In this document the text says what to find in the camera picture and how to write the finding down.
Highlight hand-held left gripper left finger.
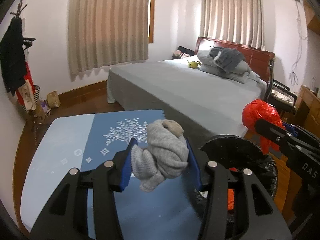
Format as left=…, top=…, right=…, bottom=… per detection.
left=29, top=137, right=138, bottom=240

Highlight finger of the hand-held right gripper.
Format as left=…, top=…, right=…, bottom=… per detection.
left=282, top=122, right=320, bottom=146
left=254, top=119, right=313, bottom=155

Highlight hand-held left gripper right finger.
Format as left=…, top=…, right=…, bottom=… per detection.
left=184, top=138, right=293, bottom=240

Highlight red cloth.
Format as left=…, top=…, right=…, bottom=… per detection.
left=242, top=99, right=285, bottom=155

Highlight grey knit sock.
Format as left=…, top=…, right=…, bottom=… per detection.
left=130, top=119, right=189, bottom=193

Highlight trash bin with black bag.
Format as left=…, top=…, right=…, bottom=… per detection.
left=192, top=135, right=278, bottom=230

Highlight orange foam net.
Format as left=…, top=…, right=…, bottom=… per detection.
left=227, top=189, right=235, bottom=210

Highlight black metal chair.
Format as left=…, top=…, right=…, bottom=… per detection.
left=265, top=59, right=298, bottom=117

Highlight wooden desk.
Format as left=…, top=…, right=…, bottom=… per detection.
left=295, top=85, right=320, bottom=130

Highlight patterned chair cushion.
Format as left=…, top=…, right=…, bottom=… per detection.
left=271, top=90, right=295, bottom=105

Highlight blue patterned tablecloth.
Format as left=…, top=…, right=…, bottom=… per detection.
left=20, top=109, right=210, bottom=240

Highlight folded light grey quilt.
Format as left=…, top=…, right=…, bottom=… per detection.
left=196, top=49, right=260, bottom=83

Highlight wooden headboard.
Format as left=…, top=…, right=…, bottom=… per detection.
left=195, top=37, right=275, bottom=85

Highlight bed with grey sheet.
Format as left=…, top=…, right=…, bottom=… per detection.
left=107, top=59, right=268, bottom=143

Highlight dark grey blanket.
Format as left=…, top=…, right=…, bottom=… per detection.
left=209, top=47, right=247, bottom=73

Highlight brown paper bag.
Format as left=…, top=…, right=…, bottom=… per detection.
left=47, top=91, right=61, bottom=108

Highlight black bag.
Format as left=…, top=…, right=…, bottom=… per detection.
left=177, top=46, right=197, bottom=55

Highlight printed white tote bag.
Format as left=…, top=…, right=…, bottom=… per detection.
left=19, top=80, right=37, bottom=112

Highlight narrow beige curtain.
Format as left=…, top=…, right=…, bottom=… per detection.
left=200, top=0, right=265, bottom=50

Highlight red bag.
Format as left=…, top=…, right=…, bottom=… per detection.
left=16, top=64, right=35, bottom=105

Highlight wide beige curtain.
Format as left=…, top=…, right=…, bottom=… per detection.
left=68, top=0, right=152, bottom=82

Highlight black coat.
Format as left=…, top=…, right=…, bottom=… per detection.
left=0, top=20, right=27, bottom=97

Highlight wooden coat rack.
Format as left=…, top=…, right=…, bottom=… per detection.
left=10, top=0, right=40, bottom=145

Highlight hanging white cables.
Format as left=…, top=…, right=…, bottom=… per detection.
left=289, top=0, right=309, bottom=85

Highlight wooden wall cabinet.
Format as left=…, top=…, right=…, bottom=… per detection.
left=304, top=0, right=320, bottom=34

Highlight wooden window frame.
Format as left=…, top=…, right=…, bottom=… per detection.
left=148, top=0, right=156, bottom=43

